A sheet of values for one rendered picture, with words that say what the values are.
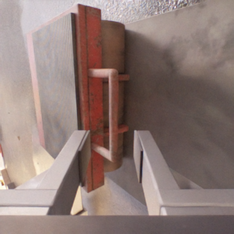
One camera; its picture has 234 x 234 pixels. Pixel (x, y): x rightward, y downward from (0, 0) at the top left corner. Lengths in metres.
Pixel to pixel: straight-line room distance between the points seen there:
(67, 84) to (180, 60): 0.18
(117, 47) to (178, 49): 0.10
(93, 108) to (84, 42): 0.10
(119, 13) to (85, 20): 0.15
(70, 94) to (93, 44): 0.08
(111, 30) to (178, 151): 0.23
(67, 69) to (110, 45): 0.09
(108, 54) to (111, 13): 0.14
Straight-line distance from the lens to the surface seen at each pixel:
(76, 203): 0.65
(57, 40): 0.32
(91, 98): 0.27
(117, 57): 0.32
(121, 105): 0.34
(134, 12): 0.38
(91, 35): 0.28
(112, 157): 0.25
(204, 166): 0.30
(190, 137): 0.29
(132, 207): 0.49
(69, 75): 0.28
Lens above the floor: 0.26
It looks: 39 degrees down
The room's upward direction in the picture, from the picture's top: 103 degrees counter-clockwise
